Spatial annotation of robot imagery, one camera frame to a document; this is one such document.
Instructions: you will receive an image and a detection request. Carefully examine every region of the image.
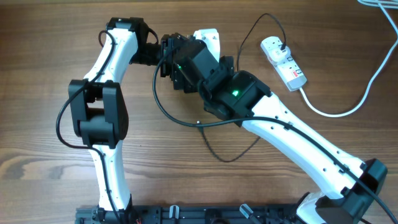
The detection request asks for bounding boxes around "white cables table corner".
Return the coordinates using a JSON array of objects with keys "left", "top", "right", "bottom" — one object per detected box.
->
[{"left": 357, "top": 0, "right": 398, "bottom": 9}]

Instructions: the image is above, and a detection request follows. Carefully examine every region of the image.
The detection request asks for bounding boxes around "white power strip cord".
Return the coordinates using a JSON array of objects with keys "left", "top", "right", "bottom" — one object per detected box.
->
[{"left": 298, "top": 2, "right": 398, "bottom": 119}]

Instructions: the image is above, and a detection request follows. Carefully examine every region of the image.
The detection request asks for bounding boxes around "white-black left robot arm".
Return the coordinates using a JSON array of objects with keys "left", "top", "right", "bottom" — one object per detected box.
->
[{"left": 66, "top": 17, "right": 184, "bottom": 223}]

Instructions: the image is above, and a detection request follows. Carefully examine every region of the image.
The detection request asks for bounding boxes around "black camera cable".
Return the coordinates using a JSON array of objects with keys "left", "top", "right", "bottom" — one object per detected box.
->
[
  {"left": 152, "top": 45, "right": 398, "bottom": 224},
  {"left": 55, "top": 29, "right": 125, "bottom": 224}
]

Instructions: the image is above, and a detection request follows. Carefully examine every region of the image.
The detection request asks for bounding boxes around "black USB charging cable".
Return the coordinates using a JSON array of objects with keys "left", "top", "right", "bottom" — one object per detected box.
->
[{"left": 197, "top": 12, "right": 287, "bottom": 164}]

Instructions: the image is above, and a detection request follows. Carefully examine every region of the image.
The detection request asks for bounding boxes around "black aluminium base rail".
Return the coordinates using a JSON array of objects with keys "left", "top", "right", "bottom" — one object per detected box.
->
[{"left": 75, "top": 204, "right": 301, "bottom": 224}]

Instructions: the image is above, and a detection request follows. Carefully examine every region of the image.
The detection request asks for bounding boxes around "black left camera cable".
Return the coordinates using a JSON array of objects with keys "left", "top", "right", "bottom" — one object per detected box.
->
[{"left": 55, "top": 29, "right": 125, "bottom": 224}]

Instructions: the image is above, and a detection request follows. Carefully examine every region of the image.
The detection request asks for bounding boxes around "white power strip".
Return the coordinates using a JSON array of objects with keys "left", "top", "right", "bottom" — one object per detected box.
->
[{"left": 261, "top": 36, "right": 307, "bottom": 91}]

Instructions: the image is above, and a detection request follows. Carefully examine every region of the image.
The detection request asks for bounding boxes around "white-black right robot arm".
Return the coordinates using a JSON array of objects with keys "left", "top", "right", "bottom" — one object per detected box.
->
[{"left": 172, "top": 40, "right": 387, "bottom": 223}]

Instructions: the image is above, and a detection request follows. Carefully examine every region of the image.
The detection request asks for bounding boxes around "white USB charger plug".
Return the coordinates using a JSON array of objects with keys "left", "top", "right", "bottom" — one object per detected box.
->
[{"left": 268, "top": 47, "right": 291, "bottom": 65}]

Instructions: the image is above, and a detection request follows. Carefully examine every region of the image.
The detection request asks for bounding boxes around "black right camera cable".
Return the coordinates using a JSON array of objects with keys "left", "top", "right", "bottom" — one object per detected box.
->
[{"left": 152, "top": 45, "right": 398, "bottom": 224}]

